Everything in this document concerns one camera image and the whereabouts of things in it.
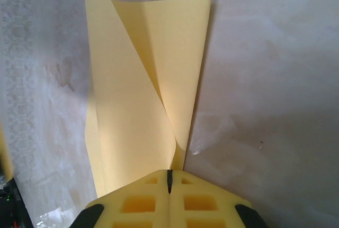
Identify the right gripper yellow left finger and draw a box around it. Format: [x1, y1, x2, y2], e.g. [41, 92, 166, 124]
[70, 169, 170, 228]

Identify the yellow square paper sheet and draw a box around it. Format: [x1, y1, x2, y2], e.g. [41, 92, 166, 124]
[81, 0, 212, 199]

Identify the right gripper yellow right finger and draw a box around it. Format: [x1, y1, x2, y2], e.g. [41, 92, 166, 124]
[169, 169, 271, 228]

